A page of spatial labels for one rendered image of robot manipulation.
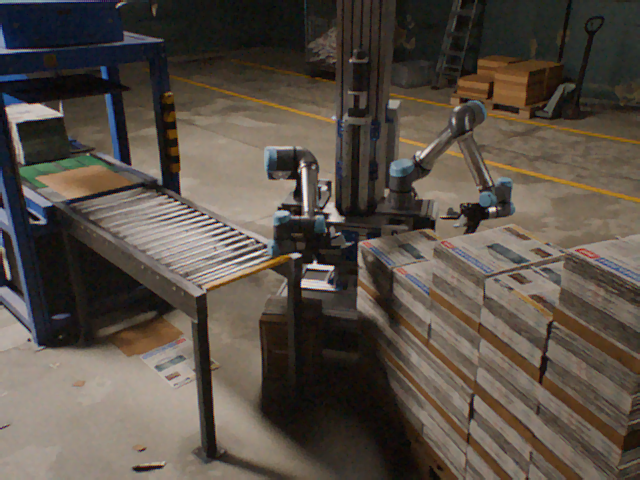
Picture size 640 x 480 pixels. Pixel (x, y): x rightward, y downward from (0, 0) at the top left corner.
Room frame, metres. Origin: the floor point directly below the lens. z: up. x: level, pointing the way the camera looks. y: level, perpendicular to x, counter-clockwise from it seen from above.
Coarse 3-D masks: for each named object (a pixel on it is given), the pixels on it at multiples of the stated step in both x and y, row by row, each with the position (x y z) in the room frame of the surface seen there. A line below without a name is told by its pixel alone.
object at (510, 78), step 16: (480, 64) 9.22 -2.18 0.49; (496, 64) 9.03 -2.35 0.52; (512, 64) 8.73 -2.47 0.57; (528, 64) 8.74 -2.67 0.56; (544, 64) 8.72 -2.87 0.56; (560, 64) 8.71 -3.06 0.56; (464, 80) 8.90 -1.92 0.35; (480, 80) 8.80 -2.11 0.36; (496, 80) 8.56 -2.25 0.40; (512, 80) 8.40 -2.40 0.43; (528, 80) 8.27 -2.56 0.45; (544, 80) 8.50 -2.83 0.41; (560, 80) 8.73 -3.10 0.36; (464, 96) 8.88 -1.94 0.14; (480, 96) 8.72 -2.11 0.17; (496, 96) 8.53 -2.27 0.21; (512, 96) 8.36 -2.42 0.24; (528, 96) 8.27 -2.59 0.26; (544, 96) 8.49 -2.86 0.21; (496, 112) 8.50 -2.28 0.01; (528, 112) 8.16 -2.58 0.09
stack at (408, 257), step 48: (384, 240) 2.71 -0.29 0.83; (432, 240) 2.70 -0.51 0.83; (384, 288) 2.48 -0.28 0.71; (384, 336) 2.46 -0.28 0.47; (432, 336) 2.15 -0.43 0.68; (384, 384) 2.45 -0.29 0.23; (432, 384) 2.13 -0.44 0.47; (480, 384) 1.88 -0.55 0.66; (528, 384) 1.69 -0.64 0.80; (432, 432) 2.10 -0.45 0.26; (480, 432) 1.85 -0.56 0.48
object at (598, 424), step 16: (560, 320) 1.61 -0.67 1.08; (576, 320) 1.56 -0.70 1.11; (592, 336) 1.51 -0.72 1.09; (608, 352) 1.46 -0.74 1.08; (624, 352) 1.42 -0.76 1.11; (544, 384) 1.63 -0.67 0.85; (560, 400) 1.57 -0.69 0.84; (576, 400) 1.52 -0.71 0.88; (592, 416) 1.47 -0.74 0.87; (608, 432) 1.42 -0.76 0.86; (544, 448) 1.59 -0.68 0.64; (624, 448) 1.38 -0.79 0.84; (560, 464) 1.53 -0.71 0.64
